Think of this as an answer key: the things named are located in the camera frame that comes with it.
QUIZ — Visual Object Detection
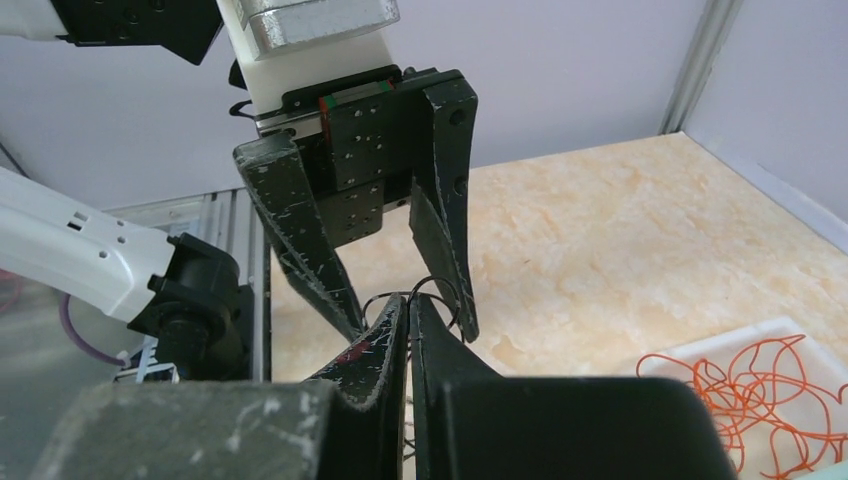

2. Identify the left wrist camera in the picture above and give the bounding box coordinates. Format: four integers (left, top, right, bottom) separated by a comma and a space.
217, 0, 400, 114

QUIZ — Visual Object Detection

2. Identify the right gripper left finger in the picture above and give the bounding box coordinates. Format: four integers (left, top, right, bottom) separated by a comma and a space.
305, 293, 408, 479

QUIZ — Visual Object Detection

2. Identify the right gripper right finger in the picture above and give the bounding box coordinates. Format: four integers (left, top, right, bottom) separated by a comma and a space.
409, 294, 502, 479

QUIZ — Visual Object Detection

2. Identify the white plastic bin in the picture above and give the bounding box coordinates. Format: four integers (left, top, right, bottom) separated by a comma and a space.
627, 317, 847, 479

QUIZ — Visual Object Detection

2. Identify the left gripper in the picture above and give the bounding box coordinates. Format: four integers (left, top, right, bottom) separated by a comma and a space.
233, 66, 479, 342

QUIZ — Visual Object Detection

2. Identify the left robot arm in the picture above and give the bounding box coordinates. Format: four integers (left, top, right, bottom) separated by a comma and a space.
1, 1, 479, 380

